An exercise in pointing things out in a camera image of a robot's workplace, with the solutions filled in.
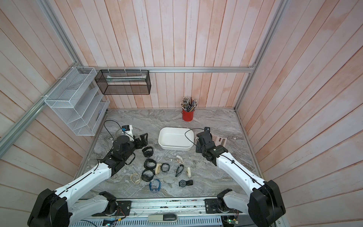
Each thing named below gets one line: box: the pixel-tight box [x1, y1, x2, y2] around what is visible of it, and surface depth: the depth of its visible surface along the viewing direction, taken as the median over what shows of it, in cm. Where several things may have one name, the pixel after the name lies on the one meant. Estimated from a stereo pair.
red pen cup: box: [181, 108, 195, 122], surface depth 116 cm
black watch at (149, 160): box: [143, 158, 157, 170], surface depth 88 cm
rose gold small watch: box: [175, 155, 185, 164], surface depth 91 cm
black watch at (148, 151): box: [141, 146, 154, 158], surface depth 94 cm
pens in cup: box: [180, 96, 198, 113], surface depth 103 cm
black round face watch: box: [178, 179, 194, 188], surface depth 83 cm
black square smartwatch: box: [160, 162, 170, 173], surface depth 89 cm
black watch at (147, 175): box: [141, 168, 156, 183], surface depth 87 cm
